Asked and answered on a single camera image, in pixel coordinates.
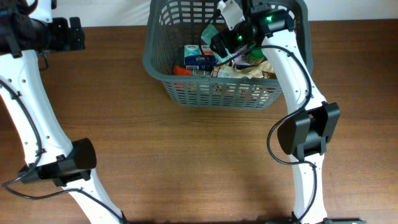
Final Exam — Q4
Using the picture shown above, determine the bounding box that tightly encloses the grey plastic basket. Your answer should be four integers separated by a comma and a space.
143, 1, 312, 109

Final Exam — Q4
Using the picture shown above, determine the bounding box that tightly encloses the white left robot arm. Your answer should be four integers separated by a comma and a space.
1, 1, 127, 223

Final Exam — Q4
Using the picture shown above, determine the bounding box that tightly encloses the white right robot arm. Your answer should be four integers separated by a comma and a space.
210, 1, 340, 223

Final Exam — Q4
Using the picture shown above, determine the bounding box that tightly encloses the Kleenex tissue multipack box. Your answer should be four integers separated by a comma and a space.
177, 45, 221, 71

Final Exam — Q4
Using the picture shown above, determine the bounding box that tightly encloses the light green wipes packet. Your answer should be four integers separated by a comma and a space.
201, 24, 230, 63

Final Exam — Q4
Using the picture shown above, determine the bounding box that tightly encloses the green lid jar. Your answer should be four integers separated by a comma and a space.
244, 50, 264, 65

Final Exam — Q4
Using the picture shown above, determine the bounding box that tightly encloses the beige breadcrumb bag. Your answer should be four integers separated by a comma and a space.
211, 61, 277, 79

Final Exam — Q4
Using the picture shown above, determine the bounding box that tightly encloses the orange red pasta packet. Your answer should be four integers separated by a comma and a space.
173, 65, 211, 77

